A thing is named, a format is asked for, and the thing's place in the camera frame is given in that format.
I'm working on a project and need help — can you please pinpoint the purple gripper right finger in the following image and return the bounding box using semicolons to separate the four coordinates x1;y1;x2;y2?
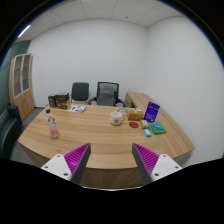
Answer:
131;142;184;187

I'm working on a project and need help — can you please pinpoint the black visitor chair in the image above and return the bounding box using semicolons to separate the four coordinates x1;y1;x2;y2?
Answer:
71;82;89;103

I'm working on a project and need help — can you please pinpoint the dark red round coaster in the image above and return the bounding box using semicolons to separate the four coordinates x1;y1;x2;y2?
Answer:
129;122;139;128

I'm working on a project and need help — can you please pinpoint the grey mesh office chair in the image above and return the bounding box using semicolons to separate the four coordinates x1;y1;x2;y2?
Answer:
88;82;125;106

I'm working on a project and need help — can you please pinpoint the pink drink bottle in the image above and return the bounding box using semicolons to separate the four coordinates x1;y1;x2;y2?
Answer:
45;109;59;139

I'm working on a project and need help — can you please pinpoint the dark brown cardboard box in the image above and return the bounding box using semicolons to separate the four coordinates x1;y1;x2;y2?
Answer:
48;92;71;109

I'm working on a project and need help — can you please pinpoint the small blue white box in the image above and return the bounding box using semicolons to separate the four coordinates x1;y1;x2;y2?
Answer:
144;129;151;137

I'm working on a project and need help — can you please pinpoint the green box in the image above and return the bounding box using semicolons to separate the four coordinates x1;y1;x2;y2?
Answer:
149;122;166;134

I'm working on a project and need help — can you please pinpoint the white ceramic mug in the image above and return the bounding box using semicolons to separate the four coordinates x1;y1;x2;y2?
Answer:
110;111;125;126

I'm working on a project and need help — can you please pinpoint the black leather chair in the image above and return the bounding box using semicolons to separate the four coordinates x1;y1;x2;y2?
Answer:
0;105;23;159

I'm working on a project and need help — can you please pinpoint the round patterned plate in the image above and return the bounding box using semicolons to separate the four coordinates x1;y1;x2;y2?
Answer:
117;107;135;116

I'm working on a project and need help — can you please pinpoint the wooden glass-door cabinet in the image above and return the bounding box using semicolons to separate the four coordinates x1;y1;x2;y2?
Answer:
9;54;34;120

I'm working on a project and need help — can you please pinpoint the purple standing card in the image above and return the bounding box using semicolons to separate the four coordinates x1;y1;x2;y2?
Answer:
144;102;160;122

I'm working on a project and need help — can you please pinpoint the green white leaflet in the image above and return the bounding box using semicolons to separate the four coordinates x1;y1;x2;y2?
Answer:
67;105;86;112

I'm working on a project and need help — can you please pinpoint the wooden side desk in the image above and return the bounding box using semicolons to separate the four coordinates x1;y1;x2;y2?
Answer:
124;91;196;158

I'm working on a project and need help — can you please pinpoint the small white tan box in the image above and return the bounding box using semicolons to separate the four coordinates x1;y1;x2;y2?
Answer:
141;120;149;128

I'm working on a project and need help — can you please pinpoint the orange tissue box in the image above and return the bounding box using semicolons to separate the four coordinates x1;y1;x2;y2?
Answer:
127;110;143;121

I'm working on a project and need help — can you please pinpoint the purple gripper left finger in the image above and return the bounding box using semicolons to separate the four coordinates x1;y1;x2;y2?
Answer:
41;142;92;186

